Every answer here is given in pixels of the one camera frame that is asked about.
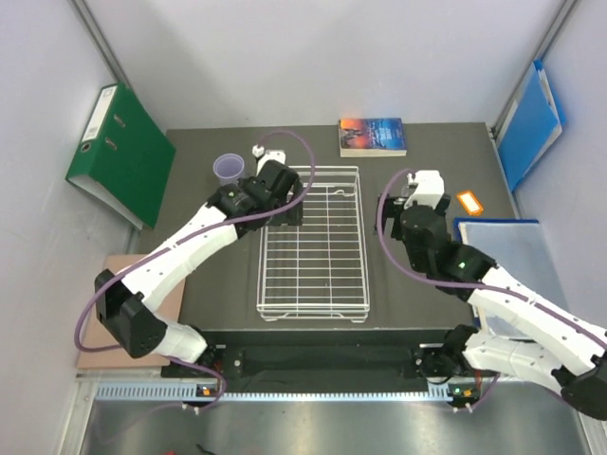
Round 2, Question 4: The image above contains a paperback book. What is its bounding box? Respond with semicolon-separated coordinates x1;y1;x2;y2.
338;118;407;158

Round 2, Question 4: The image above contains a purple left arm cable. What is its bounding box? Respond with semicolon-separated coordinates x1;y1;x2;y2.
75;130;318;409

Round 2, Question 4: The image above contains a white wire dish rack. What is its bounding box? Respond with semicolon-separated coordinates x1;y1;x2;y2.
256;166;370;323

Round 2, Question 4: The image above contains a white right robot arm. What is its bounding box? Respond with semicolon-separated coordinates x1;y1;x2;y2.
375;193;606;421

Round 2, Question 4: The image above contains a blue folder on wall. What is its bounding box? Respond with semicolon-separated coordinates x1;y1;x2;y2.
497;60;566;191

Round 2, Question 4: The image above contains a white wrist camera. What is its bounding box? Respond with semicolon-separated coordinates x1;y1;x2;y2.
404;170;445;209
251;144;286;175

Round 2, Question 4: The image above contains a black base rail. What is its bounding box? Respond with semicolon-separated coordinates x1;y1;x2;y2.
160;326;485;380

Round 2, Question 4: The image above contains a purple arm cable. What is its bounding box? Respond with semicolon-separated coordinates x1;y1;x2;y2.
75;130;318;409
377;168;607;342

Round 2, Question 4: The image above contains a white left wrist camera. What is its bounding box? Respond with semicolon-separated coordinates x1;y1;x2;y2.
251;144;286;175

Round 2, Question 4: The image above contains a grey cable duct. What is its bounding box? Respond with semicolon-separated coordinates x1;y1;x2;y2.
95;382;480;403

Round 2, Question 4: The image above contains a green ring binder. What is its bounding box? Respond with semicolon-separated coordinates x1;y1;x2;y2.
65;82;175;229

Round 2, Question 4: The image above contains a tall purple cup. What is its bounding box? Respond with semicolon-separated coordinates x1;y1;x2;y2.
212;154;245;185

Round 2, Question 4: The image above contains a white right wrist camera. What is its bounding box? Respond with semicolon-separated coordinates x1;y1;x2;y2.
404;170;445;209

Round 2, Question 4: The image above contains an orange key tag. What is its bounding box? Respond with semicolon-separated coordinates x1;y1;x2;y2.
456;191;484;216

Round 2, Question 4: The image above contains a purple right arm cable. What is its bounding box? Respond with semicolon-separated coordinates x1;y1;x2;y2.
377;168;607;342

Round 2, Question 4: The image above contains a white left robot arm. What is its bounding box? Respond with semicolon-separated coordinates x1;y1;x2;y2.
95;151;303;376

